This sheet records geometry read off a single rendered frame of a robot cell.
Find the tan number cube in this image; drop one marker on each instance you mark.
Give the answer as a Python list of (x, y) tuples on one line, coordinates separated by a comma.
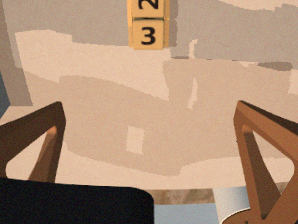
[(148, 8), (148, 33)]

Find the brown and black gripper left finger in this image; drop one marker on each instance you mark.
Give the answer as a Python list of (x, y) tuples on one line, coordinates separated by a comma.
[(18, 134)]

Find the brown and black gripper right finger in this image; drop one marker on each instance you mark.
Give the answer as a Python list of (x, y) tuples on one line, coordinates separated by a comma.
[(267, 205)]

